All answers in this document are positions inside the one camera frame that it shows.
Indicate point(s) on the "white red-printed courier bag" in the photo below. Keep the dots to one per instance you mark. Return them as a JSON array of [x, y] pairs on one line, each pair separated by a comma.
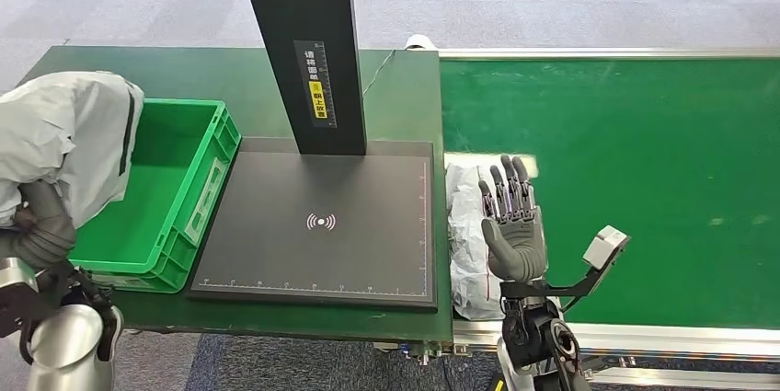
[[61, 126], [469, 254]]

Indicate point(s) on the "metal connectors under table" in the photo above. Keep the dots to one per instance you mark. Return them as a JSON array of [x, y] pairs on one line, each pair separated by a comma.
[[423, 355]]

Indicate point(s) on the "dark green table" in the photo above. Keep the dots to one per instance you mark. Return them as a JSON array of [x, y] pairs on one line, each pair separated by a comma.
[[213, 74]]

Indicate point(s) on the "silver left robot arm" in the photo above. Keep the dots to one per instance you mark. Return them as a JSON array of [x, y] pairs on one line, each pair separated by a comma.
[[67, 345]]

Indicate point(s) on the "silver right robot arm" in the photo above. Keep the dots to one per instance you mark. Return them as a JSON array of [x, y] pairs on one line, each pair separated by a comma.
[[539, 342]]

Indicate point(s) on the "green plastic crate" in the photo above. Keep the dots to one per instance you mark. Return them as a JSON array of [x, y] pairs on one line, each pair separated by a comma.
[[164, 193]]

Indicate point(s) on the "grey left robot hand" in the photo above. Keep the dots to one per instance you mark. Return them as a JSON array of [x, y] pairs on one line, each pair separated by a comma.
[[52, 230]]

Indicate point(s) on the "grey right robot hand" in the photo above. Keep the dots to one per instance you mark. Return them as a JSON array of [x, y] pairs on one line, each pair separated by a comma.
[[518, 248]]

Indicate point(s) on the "black scanner column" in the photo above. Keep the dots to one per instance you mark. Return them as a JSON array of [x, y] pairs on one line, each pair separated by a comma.
[[301, 22]]

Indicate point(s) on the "black scanner base plate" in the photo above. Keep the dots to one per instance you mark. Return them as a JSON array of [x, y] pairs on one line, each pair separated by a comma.
[[317, 254]]

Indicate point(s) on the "green conveyor belt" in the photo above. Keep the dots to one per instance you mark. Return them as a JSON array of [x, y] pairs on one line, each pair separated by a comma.
[[640, 163]]

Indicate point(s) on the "black yellow column label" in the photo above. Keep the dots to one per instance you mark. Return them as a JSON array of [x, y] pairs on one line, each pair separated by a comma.
[[315, 86]]

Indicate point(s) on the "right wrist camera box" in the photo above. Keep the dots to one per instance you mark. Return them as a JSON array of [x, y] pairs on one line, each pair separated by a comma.
[[603, 248]]

